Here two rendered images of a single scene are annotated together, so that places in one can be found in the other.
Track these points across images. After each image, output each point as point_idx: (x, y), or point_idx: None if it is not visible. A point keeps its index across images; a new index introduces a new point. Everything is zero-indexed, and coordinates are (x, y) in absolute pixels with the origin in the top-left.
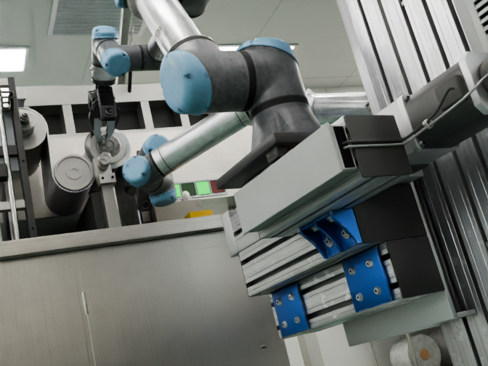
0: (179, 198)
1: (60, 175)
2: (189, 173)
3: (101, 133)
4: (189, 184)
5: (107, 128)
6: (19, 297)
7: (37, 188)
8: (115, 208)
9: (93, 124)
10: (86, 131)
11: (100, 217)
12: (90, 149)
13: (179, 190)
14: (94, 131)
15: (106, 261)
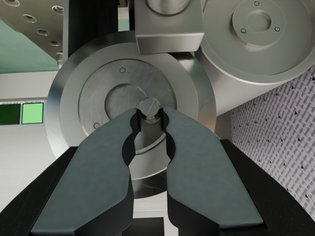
0: (26, 101)
1: (300, 16)
2: (1, 140)
3: (149, 162)
4: (6, 121)
5: (123, 151)
6: None
7: (224, 129)
8: None
9: (243, 170)
10: (143, 222)
11: None
12: (197, 99)
13: (24, 113)
14: (216, 135)
15: None
